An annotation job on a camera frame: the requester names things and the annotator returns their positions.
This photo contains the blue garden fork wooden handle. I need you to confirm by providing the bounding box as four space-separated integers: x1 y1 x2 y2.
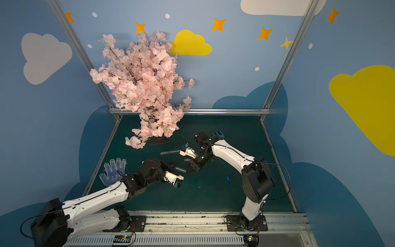
215 130 225 139

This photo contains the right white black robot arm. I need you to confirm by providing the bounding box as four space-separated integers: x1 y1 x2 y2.
180 132 276 229

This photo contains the aluminium frame rail back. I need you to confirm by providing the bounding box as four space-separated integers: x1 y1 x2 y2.
109 108 271 115

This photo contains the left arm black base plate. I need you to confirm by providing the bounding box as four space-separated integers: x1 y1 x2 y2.
102 216 147 233

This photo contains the small circuit board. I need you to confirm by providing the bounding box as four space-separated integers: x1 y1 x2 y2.
243 235 260 247
112 235 133 247

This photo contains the small circuit board right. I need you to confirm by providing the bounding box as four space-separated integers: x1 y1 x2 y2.
243 235 260 247

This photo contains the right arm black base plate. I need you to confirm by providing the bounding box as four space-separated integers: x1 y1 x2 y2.
224 215 268 232

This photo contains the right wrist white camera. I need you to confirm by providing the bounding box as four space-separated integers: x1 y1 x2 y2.
179 147 197 159

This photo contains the small circuit board left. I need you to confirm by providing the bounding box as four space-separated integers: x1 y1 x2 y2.
112 235 133 247

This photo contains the pink artificial cherry blossom tree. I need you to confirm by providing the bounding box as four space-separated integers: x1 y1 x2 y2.
89 31 194 149

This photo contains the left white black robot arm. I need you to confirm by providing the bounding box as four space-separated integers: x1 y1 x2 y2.
30 159 183 247

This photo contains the aluminium front rail bed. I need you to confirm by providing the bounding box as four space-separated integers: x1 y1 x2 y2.
66 211 318 247

